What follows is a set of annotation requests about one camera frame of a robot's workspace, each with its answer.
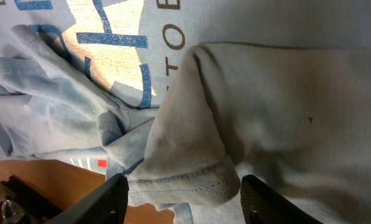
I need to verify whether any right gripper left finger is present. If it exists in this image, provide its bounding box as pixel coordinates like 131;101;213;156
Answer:
46;174;129;224

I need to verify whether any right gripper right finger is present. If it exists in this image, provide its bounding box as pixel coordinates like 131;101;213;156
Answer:
240;175;322;224

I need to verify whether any light blue printed t-shirt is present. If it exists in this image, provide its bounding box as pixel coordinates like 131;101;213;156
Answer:
0;0;371;223

